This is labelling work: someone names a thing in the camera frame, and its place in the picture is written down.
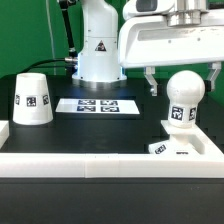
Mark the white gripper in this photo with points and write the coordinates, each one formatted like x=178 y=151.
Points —
x=149 y=42

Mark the white lamp bulb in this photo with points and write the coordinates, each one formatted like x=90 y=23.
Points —
x=185 y=90

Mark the white lamp base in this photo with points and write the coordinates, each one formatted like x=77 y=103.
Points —
x=179 y=142

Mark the white lamp shade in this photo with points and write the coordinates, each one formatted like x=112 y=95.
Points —
x=32 y=104

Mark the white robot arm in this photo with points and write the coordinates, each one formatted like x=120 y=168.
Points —
x=93 y=36

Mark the white marker sheet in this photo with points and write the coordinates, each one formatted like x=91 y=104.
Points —
x=97 y=106

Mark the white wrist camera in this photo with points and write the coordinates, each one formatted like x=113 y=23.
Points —
x=134 y=8

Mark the white fence frame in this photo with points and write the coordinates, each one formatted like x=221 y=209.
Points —
x=207 y=162

